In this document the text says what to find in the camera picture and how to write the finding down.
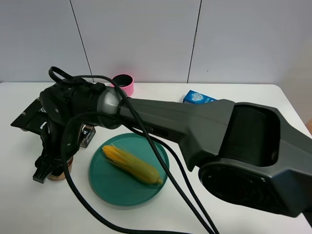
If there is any teal round plate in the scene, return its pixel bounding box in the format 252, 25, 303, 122
89, 133, 168, 207

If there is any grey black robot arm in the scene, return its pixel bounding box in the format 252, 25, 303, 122
39, 83, 312, 220

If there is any yellow corn cob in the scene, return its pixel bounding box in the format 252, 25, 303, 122
102, 144, 163, 185

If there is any dark brown cardboard box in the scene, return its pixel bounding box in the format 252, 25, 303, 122
79, 125, 96, 148

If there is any pink toy saucepan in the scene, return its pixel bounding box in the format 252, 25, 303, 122
112, 74, 134, 97

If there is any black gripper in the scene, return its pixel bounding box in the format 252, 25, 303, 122
33, 83, 102, 183

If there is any black cable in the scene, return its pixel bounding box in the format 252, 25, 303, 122
48, 66, 220, 234

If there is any gold energy drink can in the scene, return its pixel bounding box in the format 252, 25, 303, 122
47, 157, 74, 181

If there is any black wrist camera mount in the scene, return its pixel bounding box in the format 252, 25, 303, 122
11, 97, 48, 135

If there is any blue green toothpaste box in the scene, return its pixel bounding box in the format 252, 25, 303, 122
183, 90, 216, 104

